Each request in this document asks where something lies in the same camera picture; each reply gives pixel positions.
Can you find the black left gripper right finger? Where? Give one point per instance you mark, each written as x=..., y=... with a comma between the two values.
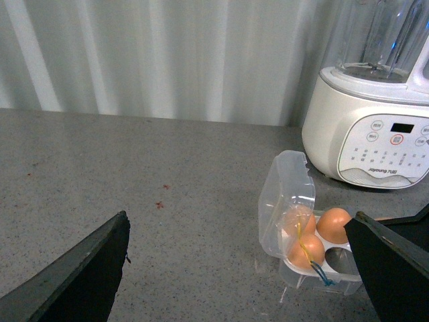
x=392, y=258

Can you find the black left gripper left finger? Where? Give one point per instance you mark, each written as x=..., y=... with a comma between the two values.
x=78, y=286

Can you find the brown egg back right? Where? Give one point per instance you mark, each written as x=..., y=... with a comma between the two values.
x=331, y=225

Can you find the brown egg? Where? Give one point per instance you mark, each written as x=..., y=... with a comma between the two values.
x=299, y=214
x=331, y=225
x=309, y=248

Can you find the clear plastic egg box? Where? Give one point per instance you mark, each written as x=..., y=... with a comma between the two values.
x=286, y=185

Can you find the brown egg front left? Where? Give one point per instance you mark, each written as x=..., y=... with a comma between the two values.
x=309, y=248

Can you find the brown egg back left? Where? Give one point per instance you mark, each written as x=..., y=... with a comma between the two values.
x=299, y=214

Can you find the white Joyoung blender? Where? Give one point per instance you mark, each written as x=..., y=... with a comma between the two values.
x=367, y=122

